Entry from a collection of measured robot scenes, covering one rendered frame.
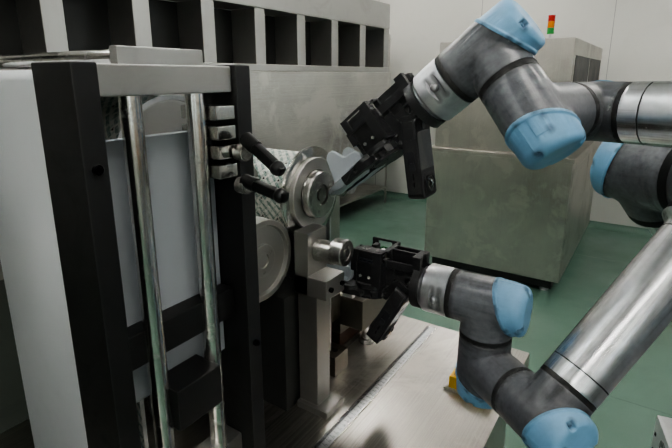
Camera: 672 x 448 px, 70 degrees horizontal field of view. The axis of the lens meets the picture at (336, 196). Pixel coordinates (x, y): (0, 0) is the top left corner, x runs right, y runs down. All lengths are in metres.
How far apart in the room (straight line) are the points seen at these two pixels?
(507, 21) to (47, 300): 0.62
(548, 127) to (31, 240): 0.59
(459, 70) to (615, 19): 4.55
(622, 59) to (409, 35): 2.10
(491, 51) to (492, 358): 0.41
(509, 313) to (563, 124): 0.27
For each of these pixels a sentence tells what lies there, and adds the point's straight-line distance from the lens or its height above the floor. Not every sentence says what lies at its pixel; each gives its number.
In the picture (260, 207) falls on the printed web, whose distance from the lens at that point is 0.75.
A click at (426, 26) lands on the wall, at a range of 5.58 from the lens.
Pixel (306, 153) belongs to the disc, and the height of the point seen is 1.32.
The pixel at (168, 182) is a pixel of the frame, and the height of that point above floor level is 1.34.
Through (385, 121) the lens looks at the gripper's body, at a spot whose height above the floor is 1.37.
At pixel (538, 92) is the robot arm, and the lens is 0.58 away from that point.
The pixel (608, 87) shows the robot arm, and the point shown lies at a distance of 0.68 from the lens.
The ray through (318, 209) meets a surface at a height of 1.23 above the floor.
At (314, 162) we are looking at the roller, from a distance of 0.74.
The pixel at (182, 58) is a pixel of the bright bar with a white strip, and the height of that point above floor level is 1.45.
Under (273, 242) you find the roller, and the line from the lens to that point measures 0.71.
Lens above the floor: 1.43
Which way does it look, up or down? 14 degrees down
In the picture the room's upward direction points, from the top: straight up
